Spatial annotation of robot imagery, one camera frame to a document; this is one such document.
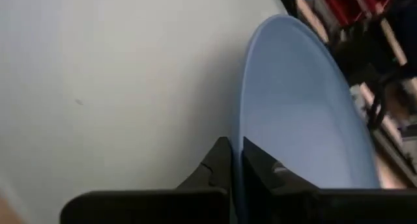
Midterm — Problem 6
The wooden shelf frame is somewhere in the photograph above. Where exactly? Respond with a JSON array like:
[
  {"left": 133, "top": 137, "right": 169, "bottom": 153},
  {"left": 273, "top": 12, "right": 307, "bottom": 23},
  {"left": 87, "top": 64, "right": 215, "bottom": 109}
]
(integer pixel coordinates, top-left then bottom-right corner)
[{"left": 295, "top": 0, "right": 417, "bottom": 189}]

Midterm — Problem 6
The light blue plate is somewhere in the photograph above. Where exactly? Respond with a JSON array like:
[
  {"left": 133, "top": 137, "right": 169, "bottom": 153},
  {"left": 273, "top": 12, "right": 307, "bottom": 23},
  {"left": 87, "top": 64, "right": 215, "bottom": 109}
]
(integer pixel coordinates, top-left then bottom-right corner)
[{"left": 229, "top": 14, "right": 382, "bottom": 224}]

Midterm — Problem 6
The red storage crate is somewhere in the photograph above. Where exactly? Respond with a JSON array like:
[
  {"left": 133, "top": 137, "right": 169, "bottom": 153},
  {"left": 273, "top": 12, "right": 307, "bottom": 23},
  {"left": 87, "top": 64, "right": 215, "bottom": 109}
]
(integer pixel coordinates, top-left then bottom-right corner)
[{"left": 321, "top": 0, "right": 405, "bottom": 27}]

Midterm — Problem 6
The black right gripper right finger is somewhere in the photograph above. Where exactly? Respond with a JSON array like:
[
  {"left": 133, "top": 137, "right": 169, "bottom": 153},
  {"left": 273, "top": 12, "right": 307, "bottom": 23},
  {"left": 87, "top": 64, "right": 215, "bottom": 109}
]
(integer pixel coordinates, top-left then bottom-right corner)
[{"left": 242, "top": 137, "right": 417, "bottom": 224}]

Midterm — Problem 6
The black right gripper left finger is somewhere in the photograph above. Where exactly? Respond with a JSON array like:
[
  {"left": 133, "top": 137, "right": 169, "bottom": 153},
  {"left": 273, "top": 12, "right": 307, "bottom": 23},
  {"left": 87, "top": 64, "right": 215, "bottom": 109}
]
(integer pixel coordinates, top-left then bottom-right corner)
[{"left": 60, "top": 136, "right": 233, "bottom": 224}]

